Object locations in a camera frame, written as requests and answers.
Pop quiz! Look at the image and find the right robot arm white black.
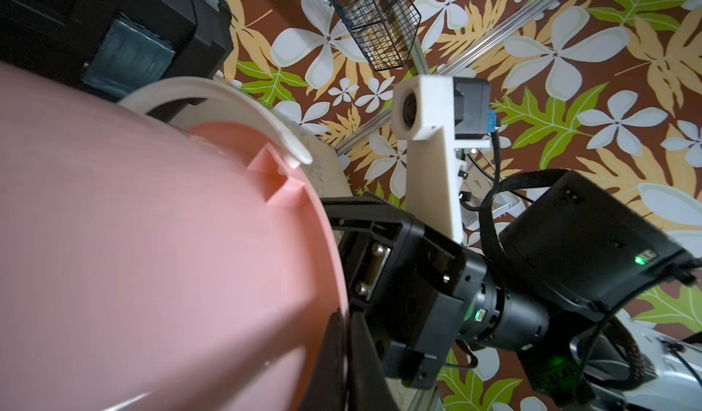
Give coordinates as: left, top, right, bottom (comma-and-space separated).
323, 169, 701, 410

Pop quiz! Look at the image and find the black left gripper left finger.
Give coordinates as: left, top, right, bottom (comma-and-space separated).
312, 312, 347, 410

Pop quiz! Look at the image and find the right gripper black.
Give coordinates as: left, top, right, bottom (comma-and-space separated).
322, 195, 548, 389

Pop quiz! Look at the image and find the black plastic toolbox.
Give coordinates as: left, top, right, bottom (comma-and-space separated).
1, 0, 233, 101

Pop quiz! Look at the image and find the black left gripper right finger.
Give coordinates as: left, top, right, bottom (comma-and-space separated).
347, 312, 399, 411

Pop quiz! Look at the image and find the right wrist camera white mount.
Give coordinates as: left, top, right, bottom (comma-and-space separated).
391, 75, 497, 243

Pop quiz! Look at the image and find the pink plastic bucket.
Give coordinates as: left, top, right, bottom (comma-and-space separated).
1, 65, 347, 410

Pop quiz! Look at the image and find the white bucket handle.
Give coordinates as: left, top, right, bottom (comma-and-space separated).
118, 76, 313, 169

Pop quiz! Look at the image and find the black wire basket back wall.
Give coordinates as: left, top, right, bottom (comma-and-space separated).
325, 0, 422, 72

